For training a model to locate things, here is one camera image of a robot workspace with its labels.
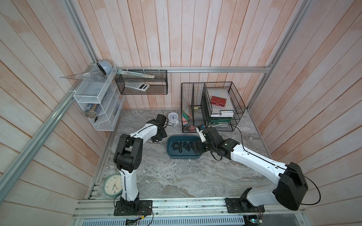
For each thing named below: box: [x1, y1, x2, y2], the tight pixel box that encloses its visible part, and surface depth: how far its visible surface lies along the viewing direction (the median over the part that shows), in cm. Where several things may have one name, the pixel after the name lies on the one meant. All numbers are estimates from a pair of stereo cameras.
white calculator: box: [124, 82, 150, 92], surface depth 100 cm
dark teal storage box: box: [166, 135, 203, 160], surface depth 97 cm
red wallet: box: [210, 96, 227, 108], surface depth 96 cm
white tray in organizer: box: [210, 110, 235, 118], surface depth 95 cm
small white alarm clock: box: [167, 112, 180, 126], surface depth 113 cm
